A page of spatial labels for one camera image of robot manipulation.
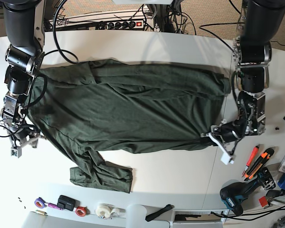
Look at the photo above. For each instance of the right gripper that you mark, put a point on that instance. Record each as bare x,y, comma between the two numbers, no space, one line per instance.
20,137

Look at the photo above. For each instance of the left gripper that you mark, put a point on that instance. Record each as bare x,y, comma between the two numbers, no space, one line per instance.
224,133

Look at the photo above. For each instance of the dark green t-shirt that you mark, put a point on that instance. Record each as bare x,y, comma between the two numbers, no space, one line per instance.
107,105

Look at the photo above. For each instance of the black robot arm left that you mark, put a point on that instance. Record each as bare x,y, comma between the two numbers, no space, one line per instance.
258,23

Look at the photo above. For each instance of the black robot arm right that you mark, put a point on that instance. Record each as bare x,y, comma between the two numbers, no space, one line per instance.
25,30

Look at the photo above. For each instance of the orange black utility knife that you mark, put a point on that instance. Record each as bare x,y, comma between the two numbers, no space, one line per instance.
259,163

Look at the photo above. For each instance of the teal black power drill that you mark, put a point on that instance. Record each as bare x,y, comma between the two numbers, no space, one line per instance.
234,194

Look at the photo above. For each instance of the purple tape roll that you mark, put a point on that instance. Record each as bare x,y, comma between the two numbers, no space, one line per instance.
40,203

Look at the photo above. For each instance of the red square tag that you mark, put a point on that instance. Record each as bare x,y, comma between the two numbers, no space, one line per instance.
263,201

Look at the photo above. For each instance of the brass cartridge piece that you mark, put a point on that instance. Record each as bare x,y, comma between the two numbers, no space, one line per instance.
41,212

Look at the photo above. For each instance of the white tray with black items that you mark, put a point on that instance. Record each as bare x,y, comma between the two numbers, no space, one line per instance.
195,216

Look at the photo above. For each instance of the red tape roll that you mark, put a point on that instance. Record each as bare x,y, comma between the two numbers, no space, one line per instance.
81,211

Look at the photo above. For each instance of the white tape roll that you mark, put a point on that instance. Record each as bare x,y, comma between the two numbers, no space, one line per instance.
103,211

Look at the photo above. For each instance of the clear tape roll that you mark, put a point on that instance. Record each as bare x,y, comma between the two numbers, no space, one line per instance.
118,213

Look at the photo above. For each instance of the black power strip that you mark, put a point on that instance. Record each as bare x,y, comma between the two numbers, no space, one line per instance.
120,25

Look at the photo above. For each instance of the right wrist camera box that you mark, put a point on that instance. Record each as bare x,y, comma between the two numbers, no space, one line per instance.
16,151

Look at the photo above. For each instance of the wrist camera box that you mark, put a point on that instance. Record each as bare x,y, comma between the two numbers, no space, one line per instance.
16,151
227,159

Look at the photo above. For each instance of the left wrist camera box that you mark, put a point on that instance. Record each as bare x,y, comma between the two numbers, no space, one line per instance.
227,159

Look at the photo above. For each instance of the black action camera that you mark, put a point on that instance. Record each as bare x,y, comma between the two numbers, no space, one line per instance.
65,202

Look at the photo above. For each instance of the black strap handle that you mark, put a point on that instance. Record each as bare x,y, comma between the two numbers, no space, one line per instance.
154,215

